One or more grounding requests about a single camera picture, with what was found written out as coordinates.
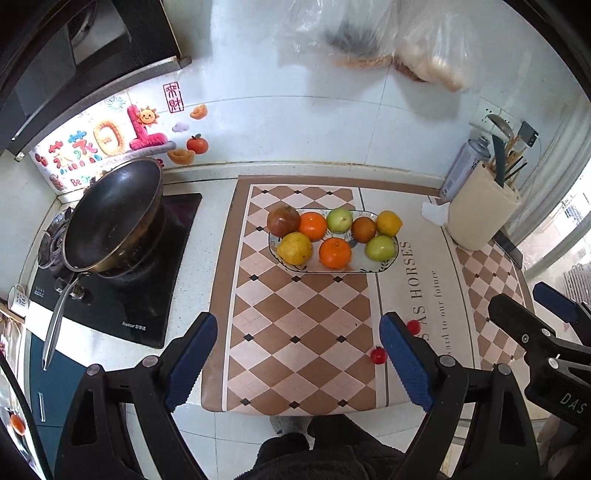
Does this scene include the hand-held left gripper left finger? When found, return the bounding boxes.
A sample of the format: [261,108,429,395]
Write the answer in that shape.
[54,311,219,480]

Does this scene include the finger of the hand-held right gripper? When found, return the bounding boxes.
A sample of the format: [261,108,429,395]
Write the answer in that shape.
[532,282,591,344]
[488,294,591,376]

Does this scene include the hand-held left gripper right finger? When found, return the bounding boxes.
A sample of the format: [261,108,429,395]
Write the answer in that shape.
[379,311,541,480]

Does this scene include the oval patterned ceramic plate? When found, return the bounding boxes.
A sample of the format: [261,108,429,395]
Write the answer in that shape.
[269,210,400,274]

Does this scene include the green apple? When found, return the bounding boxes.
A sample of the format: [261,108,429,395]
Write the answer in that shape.
[365,235,397,261]
[327,208,354,233]

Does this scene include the orange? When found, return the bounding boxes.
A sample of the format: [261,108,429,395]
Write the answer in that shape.
[298,211,328,243]
[318,237,352,270]

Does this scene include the brown round fruit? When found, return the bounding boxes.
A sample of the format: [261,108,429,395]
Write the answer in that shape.
[351,217,377,243]

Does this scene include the yellow citrus fruit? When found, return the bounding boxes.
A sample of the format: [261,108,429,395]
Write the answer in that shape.
[276,232,314,266]
[376,210,402,237]

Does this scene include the black smartphone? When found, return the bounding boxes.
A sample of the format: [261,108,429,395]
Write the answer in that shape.
[493,231,525,269]

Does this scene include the black glass gas stove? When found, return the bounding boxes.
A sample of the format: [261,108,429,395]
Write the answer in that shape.
[28,191,203,349]

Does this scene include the cream utensil holder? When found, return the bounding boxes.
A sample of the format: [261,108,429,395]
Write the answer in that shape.
[447,161,525,252]

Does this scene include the checkered printed table runner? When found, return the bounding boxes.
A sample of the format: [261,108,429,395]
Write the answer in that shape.
[199,174,536,415]

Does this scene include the person's legs in dark trousers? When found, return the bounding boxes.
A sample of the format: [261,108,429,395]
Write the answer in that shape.
[259,413,416,480]

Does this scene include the sliding glass door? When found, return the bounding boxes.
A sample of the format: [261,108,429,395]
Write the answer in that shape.
[522,92,591,287]

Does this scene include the white tissue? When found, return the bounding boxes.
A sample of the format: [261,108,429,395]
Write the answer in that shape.
[421,202,451,227]

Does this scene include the bundle of wooden chopsticks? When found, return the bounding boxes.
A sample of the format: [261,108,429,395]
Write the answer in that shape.
[501,136,528,186]

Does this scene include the black kitchen knife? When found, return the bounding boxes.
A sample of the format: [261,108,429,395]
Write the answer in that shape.
[491,135,508,188]

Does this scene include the grey spray can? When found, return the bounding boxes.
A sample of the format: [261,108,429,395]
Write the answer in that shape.
[438,136,491,203]

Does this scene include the black charger plug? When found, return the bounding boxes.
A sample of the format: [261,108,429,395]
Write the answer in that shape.
[517,121,540,147]

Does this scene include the refrigerator door with magnets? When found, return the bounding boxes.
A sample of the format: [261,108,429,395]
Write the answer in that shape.
[0,305,42,480]

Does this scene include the white mug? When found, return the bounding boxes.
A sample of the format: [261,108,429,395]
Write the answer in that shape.
[8,284,31,318]

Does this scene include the metal kitchen utensil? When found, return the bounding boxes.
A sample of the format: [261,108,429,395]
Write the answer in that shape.
[487,113,515,139]

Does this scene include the clear plastic bag with eggs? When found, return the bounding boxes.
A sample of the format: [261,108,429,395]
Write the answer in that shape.
[392,0,476,93]

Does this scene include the black range hood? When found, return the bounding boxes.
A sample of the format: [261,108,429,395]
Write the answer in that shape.
[0,0,192,160]

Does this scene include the clear plastic bag dark contents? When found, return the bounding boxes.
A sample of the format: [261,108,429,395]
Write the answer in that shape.
[277,0,398,68]

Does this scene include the black wok with metal handle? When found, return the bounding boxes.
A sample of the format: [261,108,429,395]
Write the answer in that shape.
[41,157,166,371]

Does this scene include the white wall socket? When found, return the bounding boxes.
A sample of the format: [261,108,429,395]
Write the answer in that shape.
[468,99,522,136]

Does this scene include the colourful wall sticker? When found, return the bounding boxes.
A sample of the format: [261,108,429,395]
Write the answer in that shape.
[30,95,178,195]

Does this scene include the red seal wall sticker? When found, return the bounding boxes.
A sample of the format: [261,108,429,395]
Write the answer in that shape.
[163,83,184,112]

